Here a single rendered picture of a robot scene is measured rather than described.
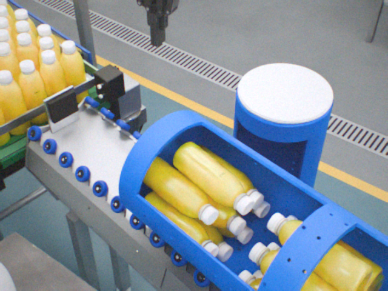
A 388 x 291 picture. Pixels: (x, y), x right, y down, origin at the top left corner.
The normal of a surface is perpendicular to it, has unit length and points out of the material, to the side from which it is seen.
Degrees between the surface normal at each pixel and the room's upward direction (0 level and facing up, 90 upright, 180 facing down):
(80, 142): 0
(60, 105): 90
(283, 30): 0
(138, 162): 47
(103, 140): 0
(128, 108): 90
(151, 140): 26
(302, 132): 90
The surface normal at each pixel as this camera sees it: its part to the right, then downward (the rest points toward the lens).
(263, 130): -0.49, 0.60
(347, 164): 0.00, -0.72
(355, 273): -0.29, -0.47
